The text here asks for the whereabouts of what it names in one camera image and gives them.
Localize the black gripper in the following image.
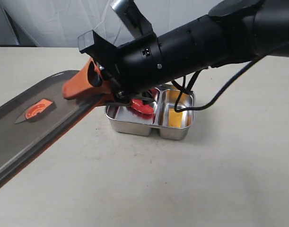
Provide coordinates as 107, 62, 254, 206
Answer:
62, 30, 161, 108

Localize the red sausage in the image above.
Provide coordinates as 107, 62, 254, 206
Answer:
131, 99, 154, 115

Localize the yellow cheese wedge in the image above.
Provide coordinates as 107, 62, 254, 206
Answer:
168, 108, 183, 128

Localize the dark transparent box lid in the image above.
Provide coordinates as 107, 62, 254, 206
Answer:
0, 70, 100, 188

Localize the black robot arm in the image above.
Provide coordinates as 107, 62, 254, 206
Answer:
62, 0, 289, 106

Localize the stainless steel lunch box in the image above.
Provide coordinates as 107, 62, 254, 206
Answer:
105, 84, 195, 140

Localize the white backdrop cloth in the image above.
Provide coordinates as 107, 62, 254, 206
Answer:
0, 0, 217, 47

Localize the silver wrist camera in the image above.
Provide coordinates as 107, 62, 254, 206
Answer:
111, 0, 143, 39

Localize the black cable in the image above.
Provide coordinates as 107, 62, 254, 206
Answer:
171, 39, 289, 113

